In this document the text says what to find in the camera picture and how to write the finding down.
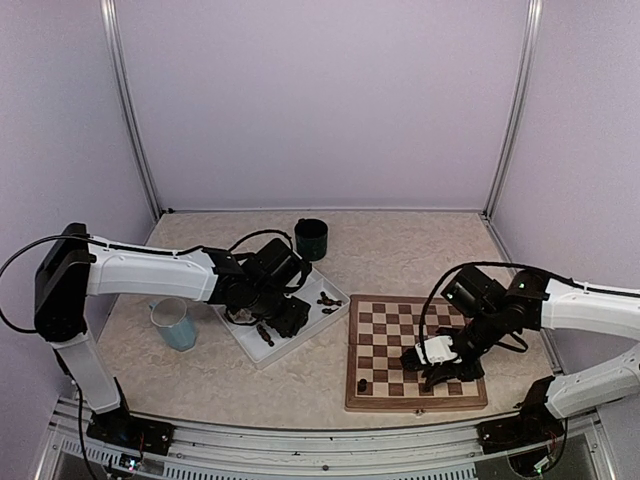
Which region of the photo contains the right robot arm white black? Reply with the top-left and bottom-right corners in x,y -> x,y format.
402,261 -> 639,444

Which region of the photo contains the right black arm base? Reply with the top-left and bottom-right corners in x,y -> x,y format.
476,387 -> 567,454

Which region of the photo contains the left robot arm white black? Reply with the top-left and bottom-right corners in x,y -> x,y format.
34,223 -> 312,445

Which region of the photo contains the white divided plastic tray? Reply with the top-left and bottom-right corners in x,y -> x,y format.
214,267 -> 350,370

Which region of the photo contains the right aluminium frame post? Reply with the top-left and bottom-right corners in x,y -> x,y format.
483,0 -> 543,223

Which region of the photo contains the aluminium frame post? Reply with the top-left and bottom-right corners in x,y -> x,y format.
99,0 -> 163,221
483,0 -> 543,223

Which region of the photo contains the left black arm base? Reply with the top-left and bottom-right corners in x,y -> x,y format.
87,379 -> 175,456

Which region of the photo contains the wooden chess board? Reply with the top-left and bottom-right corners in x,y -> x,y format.
345,294 -> 488,413

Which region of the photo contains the dark chess piece pair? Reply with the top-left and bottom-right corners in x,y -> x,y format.
316,291 -> 343,314

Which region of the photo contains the dark green cup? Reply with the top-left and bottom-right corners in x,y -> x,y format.
294,218 -> 329,262

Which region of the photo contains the light blue cup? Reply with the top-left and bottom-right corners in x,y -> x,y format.
149,298 -> 197,352

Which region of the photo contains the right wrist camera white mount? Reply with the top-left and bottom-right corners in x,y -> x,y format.
400,335 -> 461,371

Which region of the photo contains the left aluminium frame post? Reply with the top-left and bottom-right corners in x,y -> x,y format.
99,0 -> 163,221

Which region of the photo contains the single dark chess piece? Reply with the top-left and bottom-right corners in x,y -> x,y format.
256,324 -> 275,347

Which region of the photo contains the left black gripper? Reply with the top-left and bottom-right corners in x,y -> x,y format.
247,285 -> 311,336

